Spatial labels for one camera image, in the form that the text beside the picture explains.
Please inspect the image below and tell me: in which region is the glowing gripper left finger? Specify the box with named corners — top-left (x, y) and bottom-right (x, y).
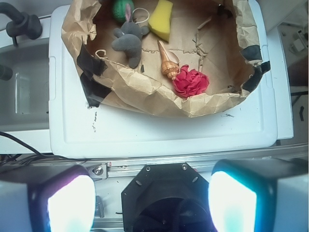
top-left (0, 165), bottom-right (96, 232)

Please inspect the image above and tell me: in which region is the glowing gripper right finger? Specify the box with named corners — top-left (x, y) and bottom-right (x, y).
top-left (208, 158), bottom-right (309, 232)

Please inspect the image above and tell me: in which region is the gray plush bunny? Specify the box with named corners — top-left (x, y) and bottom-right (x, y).
top-left (111, 3), bottom-right (150, 69)

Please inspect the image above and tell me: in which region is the white plastic bin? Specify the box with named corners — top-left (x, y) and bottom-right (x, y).
top-left (49, 6), bottom-right (278, 159)

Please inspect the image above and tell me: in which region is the clear plastic container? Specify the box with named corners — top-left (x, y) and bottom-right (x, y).
top-left (0, 38), bottom-right (49, 132)

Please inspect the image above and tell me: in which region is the red crumpled paper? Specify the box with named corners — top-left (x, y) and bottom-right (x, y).
top-left (172, 65), bottom-right (210, 98)

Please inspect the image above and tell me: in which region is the golden spiral seashell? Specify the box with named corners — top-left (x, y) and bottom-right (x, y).
top-left (157, 40), bottom-right (180, 80)

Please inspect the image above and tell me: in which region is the brown crumpled paper liner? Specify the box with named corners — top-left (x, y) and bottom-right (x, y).
top-left (61, 0), bottom-right (270, 117)

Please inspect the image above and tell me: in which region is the black clamp knob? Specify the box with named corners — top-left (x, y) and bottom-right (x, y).
top-left (0, 2), bottom-right (42, 47)

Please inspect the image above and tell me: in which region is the green knitted ball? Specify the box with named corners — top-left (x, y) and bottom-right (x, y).
top-left (112, 0), bottom-right (135, 23)

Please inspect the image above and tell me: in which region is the yellow sponge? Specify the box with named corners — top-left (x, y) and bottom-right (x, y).
top-left (148, 0), bottom-right (173, 42)

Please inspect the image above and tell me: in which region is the white rubber band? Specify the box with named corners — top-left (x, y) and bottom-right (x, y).
top-left (132, 7), bottom-right (150, 24)

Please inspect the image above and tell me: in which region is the black cable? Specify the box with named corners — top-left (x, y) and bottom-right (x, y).
top-left (0, 131), bottom-right (87, 167)

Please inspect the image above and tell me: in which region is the aluminium rail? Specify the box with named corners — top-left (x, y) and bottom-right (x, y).
top-left (83, 143), bottom-right (309, 179)

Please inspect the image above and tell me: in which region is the black octagonal mount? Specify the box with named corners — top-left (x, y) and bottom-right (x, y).
top-left (121, 163), bottom-right (216, 232)

